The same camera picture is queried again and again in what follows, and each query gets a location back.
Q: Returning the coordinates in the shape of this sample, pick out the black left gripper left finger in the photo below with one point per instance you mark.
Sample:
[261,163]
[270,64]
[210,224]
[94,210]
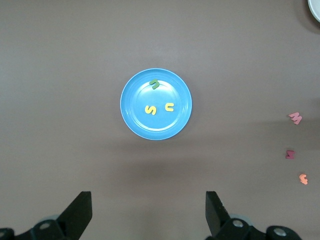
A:
[75,217]

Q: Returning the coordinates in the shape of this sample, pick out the maroon letter m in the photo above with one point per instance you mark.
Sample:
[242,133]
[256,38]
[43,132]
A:
[290,155]

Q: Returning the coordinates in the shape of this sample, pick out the yellow letter u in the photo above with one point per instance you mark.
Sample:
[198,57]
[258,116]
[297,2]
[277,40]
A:
[169,109]

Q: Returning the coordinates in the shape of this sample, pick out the yellow letter s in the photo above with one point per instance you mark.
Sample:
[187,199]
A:
[150,110]

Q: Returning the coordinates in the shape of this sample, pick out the blue plate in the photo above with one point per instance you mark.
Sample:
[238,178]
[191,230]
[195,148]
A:
[140,125]

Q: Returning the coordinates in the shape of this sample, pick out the green letter n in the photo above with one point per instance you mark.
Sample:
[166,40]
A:
[155,85]

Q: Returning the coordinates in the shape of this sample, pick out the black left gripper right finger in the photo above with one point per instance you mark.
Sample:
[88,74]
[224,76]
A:
[217,220]

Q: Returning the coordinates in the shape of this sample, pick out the orange digit three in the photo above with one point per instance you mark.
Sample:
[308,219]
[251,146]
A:
[303,179]

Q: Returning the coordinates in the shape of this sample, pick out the beige plate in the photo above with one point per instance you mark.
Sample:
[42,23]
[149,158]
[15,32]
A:
[315,8]

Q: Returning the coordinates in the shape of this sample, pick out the pink letter w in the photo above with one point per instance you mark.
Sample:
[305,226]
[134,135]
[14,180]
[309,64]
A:
[296,118]

